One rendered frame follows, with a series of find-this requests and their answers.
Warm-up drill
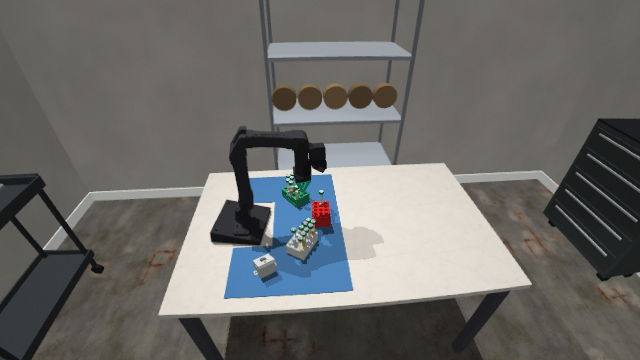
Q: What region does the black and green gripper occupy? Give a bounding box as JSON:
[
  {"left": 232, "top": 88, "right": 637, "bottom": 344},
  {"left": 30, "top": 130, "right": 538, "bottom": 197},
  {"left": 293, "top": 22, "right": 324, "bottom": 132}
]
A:
[{"left": 293, "top": 163, "right": 311, "bottom": 192}]

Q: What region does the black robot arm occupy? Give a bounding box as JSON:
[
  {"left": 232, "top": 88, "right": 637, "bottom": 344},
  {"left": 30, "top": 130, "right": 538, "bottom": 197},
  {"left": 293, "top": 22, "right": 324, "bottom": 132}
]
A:
[{"left": 229, "top": 126, "right": 327, "bottom": 235}]

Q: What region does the green tube rack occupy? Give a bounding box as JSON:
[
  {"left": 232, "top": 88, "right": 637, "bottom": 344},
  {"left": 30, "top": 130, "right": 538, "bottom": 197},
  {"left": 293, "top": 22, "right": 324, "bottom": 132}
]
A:
[{"left": 282, "top": 186, "right": 310, "bottom": 208}]

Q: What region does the red tube rack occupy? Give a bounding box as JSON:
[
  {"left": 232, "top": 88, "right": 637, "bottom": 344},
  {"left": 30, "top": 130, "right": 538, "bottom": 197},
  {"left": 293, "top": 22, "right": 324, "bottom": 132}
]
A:
[{"left": 312, "top": 201, "right": 330, "bottom": 227}]

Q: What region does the blue bench mat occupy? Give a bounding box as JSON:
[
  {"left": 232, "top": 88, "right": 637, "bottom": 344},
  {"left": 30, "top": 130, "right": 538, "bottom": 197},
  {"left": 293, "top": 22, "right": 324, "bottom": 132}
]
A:
[{"left": 224, "top": 174, "right": 353, "bottom": 299}]

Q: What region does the white test tube rack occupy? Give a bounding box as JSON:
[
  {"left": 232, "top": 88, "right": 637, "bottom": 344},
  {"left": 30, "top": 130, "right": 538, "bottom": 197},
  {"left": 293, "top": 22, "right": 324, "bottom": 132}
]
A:
[{"left": 286, "top": 230, "right": 318, "bottom": 260}]

